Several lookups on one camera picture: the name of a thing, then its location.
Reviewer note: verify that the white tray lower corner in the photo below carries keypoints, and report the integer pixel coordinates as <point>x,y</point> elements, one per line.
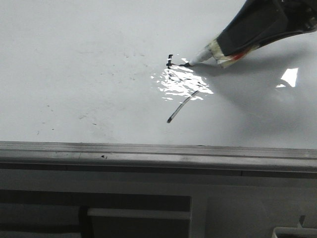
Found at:
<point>286,232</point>

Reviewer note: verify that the dark cabinet under whiteboard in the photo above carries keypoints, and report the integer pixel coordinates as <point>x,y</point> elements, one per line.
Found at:
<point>43,214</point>

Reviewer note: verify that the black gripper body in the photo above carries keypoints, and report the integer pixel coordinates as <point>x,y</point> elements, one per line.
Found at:
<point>296,15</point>

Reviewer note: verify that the white taped whiteboard marker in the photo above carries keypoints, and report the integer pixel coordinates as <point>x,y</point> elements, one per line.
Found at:
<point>213,51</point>

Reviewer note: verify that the grey aluminium whiteboard frame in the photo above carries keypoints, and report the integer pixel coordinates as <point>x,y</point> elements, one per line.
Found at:
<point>160,156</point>

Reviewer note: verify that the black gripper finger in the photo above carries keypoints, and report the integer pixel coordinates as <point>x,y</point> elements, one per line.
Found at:
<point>272,39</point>
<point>257,22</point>

